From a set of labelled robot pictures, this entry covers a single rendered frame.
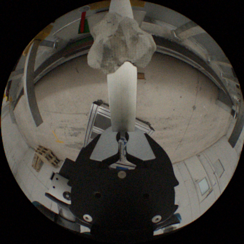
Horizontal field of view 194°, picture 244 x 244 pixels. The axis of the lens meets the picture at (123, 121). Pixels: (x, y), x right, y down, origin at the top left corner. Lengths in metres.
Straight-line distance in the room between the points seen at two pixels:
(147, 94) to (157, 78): 0.25
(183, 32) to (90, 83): 1.00
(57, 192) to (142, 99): 1.08
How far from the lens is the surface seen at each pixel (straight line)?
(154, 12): 0.53
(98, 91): 0.99
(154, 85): 1.02
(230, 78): 0.74
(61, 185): 0.30
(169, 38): 0.36
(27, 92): 0.25
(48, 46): 0.40
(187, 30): 0.33
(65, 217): 0.47
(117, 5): 0.16
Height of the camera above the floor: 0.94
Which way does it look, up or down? 61 degrees down
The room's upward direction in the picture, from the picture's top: 180 degrees clockwise
